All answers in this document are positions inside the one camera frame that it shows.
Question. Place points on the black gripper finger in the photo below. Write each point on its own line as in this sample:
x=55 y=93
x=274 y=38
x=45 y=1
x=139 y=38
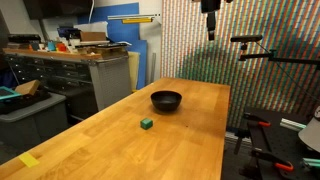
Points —
x=211 y=26

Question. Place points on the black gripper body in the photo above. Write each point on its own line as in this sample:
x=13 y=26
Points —
x=210 y=5

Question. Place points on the green cube block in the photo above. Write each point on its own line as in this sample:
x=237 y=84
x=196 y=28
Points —
x=146 y=123

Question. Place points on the black bowl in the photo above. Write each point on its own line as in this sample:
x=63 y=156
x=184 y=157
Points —
x=166 y=100

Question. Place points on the tan wooden block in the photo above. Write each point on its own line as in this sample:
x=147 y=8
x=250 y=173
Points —
x=27 y=88

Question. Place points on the grey pole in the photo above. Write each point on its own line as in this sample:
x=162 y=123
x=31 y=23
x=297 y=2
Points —
x=153 y=68

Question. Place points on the yellow spirit level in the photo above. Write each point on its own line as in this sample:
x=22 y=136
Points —
x=137 y=20

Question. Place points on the multicolour striped backdrop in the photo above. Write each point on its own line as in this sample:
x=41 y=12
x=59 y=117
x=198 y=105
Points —
x=286 y=66

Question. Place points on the blue board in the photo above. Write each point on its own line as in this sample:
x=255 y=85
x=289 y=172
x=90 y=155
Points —
x=123 y=30

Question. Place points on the beige foam board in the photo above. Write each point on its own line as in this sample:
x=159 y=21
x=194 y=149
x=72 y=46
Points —
x=134 y=71

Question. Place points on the grey metal drawer cabinet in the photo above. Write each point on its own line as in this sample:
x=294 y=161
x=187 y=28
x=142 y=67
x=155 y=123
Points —
x=110 y=80

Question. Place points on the brown cardboard box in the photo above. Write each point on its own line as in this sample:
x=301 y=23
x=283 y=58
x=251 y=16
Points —
x=93 y=36

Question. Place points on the aluminium extrusion bar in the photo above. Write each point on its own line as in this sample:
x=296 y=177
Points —
x=292 y=124

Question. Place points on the black perforated side table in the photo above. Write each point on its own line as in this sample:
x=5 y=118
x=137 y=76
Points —
x=286 y=143

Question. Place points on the white cone shade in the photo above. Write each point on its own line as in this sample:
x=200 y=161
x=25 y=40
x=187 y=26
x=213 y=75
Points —
x=312 y=131

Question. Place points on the orange small container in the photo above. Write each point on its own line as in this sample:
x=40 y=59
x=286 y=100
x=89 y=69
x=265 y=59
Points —
x=61 y=47

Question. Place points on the teal small cup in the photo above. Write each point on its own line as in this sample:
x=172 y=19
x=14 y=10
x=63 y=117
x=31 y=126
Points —
x=51 y=46

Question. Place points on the teal bar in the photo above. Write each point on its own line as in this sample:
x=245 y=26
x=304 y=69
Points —
x=311 y=163

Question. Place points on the black sensor bar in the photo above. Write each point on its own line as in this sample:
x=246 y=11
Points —
x=24 y=38

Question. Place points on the black case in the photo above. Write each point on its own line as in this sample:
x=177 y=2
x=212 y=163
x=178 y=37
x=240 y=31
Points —
x=30 y=100

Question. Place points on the grey storage bin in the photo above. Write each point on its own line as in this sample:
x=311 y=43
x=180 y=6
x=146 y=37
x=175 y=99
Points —
x=33 y=123

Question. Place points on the teal tray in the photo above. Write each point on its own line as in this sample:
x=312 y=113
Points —
x=8 y=93

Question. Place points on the black bar camera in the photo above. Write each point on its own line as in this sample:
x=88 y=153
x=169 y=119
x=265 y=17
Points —
x=246 y=38

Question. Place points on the white rail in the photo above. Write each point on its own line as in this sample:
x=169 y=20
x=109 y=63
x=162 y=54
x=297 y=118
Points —
x=133 y=16

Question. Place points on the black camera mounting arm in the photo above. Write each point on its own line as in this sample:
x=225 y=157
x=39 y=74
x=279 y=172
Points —
x=283 y=59

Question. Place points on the dark wall monitor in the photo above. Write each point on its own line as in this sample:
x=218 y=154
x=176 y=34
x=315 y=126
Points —
x=56 y=8

